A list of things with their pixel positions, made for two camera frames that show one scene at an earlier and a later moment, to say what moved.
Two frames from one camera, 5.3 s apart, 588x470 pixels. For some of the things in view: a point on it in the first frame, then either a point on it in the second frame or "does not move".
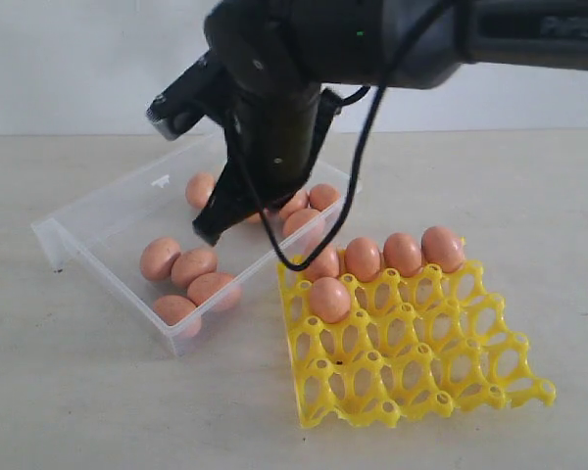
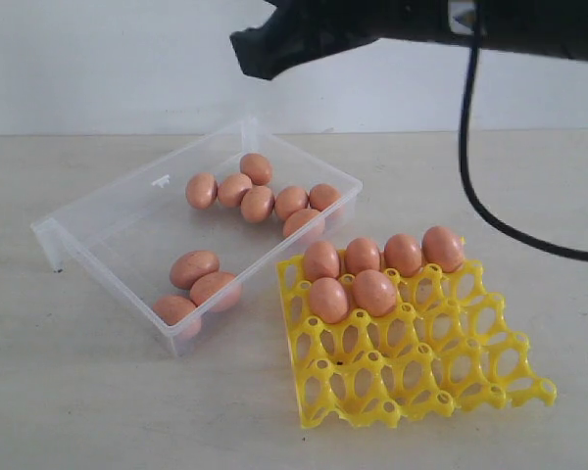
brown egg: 190,264 does not move
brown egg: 403,253 does not move
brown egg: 330,300 does not move
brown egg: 156,258 to 374,293
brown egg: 198,188 does not move
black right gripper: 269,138 to 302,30
